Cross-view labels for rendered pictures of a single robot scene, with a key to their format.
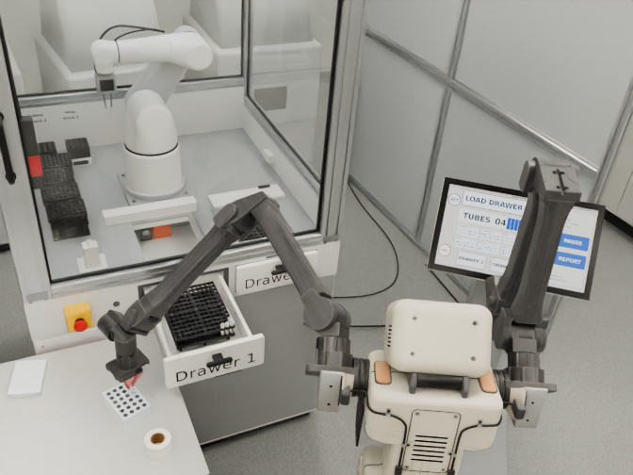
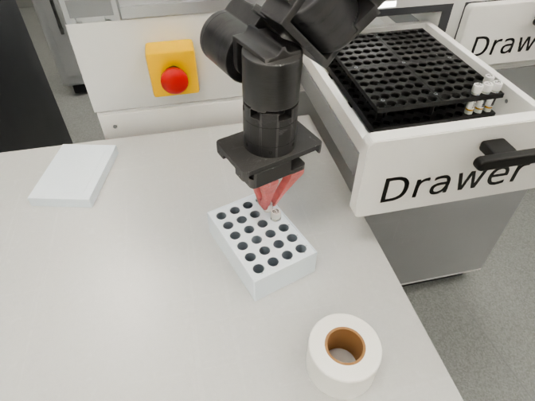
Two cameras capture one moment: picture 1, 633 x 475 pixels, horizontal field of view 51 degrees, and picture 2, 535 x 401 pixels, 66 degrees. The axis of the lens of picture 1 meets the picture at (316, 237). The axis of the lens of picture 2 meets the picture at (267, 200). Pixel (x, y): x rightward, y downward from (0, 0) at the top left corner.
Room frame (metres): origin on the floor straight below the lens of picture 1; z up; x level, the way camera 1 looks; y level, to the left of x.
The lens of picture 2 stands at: (0.90, 0.39, 1.17)
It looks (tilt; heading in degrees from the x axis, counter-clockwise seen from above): 44 degrees down; 15
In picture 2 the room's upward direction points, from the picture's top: straight up
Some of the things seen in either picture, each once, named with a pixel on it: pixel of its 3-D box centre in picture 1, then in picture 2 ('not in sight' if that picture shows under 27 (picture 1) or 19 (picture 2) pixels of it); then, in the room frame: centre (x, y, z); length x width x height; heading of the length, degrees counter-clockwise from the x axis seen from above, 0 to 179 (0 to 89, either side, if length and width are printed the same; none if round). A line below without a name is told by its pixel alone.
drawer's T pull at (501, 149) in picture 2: (218, 359); (500, 152); (1.30, 0.24, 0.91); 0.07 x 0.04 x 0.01; 117
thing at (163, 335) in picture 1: (195, 316); (395, 82); (1.51, 0.35, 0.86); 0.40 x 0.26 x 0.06; 27
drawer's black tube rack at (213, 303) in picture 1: (196, 317); (398, 82); (1.50, 0.34, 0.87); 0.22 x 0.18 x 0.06; 27
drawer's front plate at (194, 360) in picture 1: (215, 360); (475, 161); (1.32, 0.25, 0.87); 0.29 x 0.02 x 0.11; 117
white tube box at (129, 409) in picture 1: (126, 403); (259, 241); (1.22, 0.48, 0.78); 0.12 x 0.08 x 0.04; 45
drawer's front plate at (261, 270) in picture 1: (277, 271); (530, 30); (1.75, 0.12, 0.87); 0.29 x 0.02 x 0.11; 117
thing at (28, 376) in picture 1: (27, 378); (76, 173); (1.28, 0.79, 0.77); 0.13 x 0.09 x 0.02; 13
